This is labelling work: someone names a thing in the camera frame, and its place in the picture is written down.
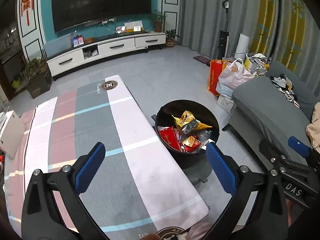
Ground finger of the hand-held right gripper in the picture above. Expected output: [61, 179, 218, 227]
[287, 136, 318, 160]
[259, 139, 293, 167]

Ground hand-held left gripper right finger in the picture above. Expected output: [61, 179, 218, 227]
[202, 142, 289, 240]

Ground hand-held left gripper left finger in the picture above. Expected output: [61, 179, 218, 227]
[21, 142, 107, 240]

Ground yellow snack bag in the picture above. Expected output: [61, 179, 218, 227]
[172, 110, 213, 134]

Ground red cigarette box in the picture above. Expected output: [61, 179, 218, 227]
[158, 126, 183, 152]

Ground black trash bin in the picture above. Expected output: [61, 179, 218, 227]
[155, 99, 220, 159]

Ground beige fleece blanket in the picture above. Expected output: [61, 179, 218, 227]
[305, 110, 320, 153]

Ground plaid tablecloth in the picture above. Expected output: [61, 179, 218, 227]
[0, 75, 209, 240]

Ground grey sofa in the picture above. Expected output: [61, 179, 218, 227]
[221, 60, 320, 160]

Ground black white garment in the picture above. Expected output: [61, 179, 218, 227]
[270, 74, 300, 108]

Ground white carton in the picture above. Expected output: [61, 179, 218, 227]
[216, 94, 235, 113]

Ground person's pink clothing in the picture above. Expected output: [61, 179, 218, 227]
[187, 221, 238, 240]

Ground white plastic bag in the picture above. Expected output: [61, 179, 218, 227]
[215, 58, 255, 97]

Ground white storage box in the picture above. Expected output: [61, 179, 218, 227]
[0, 110, 27, 159]

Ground orange shopping bag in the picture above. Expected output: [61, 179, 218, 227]
[207, 59, 230, 97]

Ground pile of clothes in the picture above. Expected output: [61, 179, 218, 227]
[246, 53, 270, 77]

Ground potted plants in dark planter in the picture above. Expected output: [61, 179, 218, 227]
[24, 57, 53, 99]

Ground dark red floor mat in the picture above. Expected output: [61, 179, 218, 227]
[193, 54, 213, 66]

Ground white cylinder appliance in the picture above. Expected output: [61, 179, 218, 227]
[235, 33, 251, 55]

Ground upright vacuum cleaner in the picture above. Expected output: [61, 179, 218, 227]
[217, 0, 230, 60]

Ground white television cabinet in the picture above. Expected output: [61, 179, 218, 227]
[46, 31, 167, 78]

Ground glass fish tank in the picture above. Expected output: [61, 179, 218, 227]
[42, 34, 73, 59]

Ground yellow curtain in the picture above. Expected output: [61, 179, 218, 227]
[249, 0, 313, 65]

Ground small potted plant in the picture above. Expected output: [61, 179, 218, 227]
[165, 29, 180, 47]

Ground dark wooden display cabinet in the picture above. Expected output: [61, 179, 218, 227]
[0, 0, 28, 100]

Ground white desk calendar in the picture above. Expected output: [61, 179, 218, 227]
[124, 20, 144, 33]

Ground tall potted plant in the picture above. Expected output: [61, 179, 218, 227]
[149, 10, 167, 33]

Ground grey curtain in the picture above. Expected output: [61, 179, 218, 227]
[176, 0, 283, 63]

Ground black television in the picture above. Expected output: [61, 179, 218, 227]
[51, 0, 152, 34]

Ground red knot wall decoration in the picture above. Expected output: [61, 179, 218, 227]
[20, 0, 34, 27]

